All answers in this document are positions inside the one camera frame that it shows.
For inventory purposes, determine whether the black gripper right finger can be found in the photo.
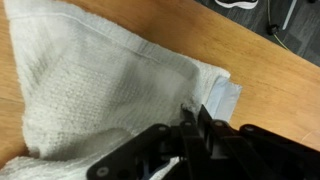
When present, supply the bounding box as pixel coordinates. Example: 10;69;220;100
198;104;320;180

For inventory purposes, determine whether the white cloth towel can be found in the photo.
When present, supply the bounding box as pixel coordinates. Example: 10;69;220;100
0;0;243;180

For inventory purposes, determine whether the black white shoe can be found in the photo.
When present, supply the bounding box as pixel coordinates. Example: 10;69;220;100
214;0;260;10

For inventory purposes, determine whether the white stick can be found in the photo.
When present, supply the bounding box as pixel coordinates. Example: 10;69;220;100
281;0;299;32

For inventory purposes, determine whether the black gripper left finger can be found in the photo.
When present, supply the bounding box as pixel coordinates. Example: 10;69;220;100
85;103;209;180

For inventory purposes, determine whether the green yellow cable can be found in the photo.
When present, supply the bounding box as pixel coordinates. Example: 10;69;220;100
265;0;292;52

